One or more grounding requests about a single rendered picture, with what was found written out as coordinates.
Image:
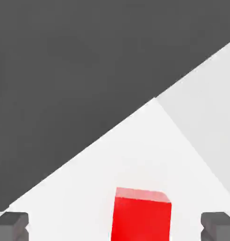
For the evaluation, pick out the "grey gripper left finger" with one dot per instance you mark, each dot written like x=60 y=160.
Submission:
x=11 y=227

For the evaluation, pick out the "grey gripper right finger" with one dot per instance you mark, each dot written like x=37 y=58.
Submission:
x=218 y=228

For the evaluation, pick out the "small red cube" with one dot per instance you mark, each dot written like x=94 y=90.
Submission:
x=141 y=218

